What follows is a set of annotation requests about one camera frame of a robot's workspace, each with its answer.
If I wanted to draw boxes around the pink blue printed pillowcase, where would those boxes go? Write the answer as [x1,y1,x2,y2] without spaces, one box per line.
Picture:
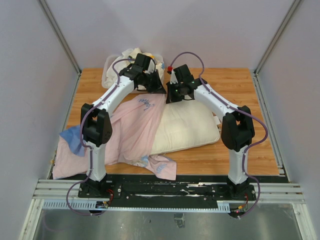
[52,94,177,181]

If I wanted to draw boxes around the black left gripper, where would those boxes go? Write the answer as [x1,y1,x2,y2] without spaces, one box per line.
[143,69,167,95]

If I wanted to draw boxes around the cream white pillow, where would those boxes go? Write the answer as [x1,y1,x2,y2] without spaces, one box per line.
[151,100,220,155]

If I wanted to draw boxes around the white slotted cable duct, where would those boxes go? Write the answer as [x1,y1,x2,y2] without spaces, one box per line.
[42,199,231,213]

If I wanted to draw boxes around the cream floral printed cloth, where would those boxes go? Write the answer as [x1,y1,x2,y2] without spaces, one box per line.
[121,47,165,82]

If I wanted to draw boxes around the white crumpled cloth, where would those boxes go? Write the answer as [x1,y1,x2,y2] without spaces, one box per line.
[101,55,131,89]

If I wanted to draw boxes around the left aluminium frame post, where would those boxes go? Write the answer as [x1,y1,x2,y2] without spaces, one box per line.
[37,0,82,75]

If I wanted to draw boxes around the right aluminium frame post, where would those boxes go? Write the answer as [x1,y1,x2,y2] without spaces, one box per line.
[253,0,304,75]

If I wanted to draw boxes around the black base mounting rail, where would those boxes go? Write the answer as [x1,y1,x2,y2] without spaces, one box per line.
[89,174,257,209]

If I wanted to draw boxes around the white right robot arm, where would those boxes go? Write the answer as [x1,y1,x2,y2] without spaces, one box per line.
[166,64,255,200]

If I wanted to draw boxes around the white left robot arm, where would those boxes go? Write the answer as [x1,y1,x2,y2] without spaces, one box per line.
[78,53,166,198]

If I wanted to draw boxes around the translucent plastic bin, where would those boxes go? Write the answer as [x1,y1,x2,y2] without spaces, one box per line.
[101,54,165,89]

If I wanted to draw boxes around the aluminium frame post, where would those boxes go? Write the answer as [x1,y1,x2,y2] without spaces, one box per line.
[253,0,304,75]
[37,0,82,75]

